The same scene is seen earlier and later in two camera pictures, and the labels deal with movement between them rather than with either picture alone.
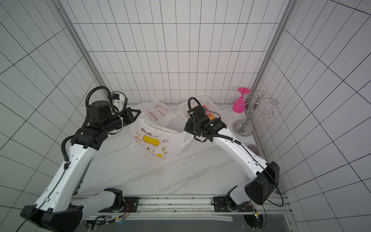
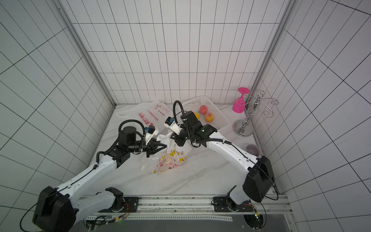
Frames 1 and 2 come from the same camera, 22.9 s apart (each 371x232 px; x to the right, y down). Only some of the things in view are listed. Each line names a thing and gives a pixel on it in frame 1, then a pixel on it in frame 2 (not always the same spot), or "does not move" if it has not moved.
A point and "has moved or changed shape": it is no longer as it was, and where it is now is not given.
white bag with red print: (158, 112) does not move
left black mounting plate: (128, 204) does not move
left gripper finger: (138, 112) to (156, 143)
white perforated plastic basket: (203, 100) does not move
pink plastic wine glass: (238, 105) does not move
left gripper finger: (135, 117) to (158, 150)
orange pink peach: (210, 116) does not move
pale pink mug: (254, 149) does not move
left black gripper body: (126, 117) to (148, 149)
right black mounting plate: (225, 204) does not move
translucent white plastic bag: (160, 142) has moved or changed shape
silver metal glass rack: (244, 127) does not move
